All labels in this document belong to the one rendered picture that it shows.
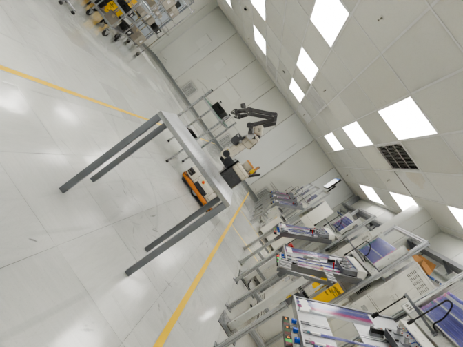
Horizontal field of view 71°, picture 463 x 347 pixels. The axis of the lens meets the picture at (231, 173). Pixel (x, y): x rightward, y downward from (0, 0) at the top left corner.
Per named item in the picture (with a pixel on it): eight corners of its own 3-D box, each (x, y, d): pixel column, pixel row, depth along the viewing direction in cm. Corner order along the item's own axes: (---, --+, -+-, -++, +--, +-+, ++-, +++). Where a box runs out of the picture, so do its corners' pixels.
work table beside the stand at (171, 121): (91, 177, 245) (176, 113, 237) (148, 250, 251) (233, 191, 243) (58, 188, 201) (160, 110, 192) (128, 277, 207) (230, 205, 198)
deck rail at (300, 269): (285, 270, 315) (286, 264, 315) (285, 269, 317) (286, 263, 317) (360, 285, 308) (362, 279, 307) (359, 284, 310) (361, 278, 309)
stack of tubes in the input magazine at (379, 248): (373, 264, 309) (397, 248, 306) (358, 249, 360) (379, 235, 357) (381, 275, 309) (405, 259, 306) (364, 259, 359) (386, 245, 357)
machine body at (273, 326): (244, 330, 321) (297, 296, 315) (249, 300, 391) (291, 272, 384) (283, 385, 319) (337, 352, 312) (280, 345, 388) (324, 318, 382)
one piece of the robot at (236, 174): (218, 199, 517) (261, 169, 508) (212, 202, 463) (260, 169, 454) (206, 182, 519) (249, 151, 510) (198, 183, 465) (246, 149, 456)
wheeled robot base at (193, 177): (214, 207, 522) (227, 199, 520) (207, 213, 459) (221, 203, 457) (191, 173, 526) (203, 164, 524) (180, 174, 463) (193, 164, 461)
